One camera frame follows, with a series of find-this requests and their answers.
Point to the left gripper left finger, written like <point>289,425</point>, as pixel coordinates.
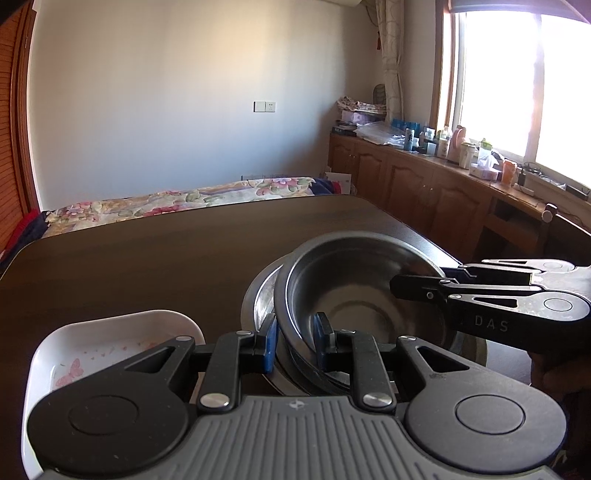
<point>233,355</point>

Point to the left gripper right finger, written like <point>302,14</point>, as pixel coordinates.
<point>355,353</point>

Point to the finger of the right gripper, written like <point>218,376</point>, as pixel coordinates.
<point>517,272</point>
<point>430,288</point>

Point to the large steel bowl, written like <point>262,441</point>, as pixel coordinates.
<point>286,378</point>

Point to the floral square plate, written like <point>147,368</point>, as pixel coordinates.
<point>77,350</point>

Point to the right hand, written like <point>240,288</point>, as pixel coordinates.
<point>559,379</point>

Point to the wooden sideboard cabinet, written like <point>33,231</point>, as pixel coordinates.
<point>470,218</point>

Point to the blue blanket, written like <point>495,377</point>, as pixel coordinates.
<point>322,187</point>

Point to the stack of papers and boxes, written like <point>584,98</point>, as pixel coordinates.
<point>354,114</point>

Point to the floral bed quilt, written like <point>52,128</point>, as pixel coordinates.
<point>89,214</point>

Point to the red and navy clothes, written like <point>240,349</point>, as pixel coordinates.
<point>31,228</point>

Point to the patterned curtain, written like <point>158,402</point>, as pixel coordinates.
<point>391,23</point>

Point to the wooden slatted wardrobe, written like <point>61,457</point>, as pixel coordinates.
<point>18,195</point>

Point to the white wall switch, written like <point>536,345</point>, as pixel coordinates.
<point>264,106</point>

